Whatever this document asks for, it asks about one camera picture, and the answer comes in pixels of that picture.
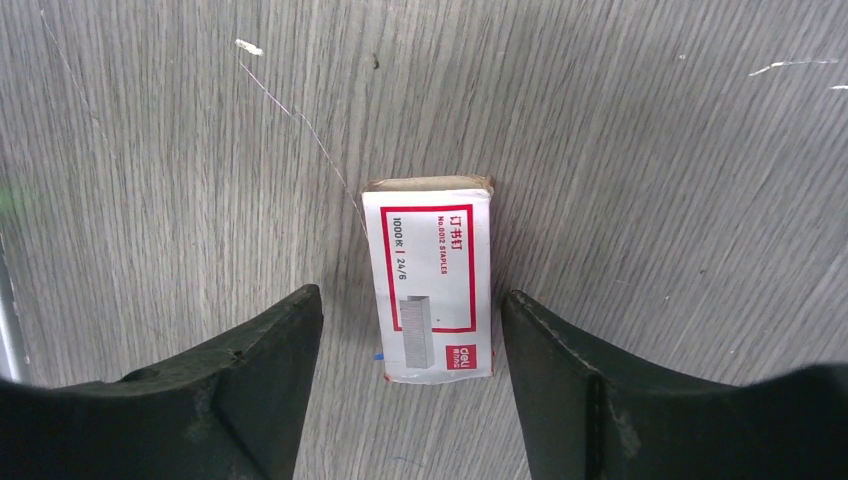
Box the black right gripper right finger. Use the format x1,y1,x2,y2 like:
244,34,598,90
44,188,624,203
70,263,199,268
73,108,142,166
501,290,847,479

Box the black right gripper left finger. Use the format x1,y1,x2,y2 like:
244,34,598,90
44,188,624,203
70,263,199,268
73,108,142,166
1,284,323,479

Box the red white staple box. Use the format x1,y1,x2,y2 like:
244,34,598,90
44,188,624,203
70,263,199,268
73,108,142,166
362,175,494,385

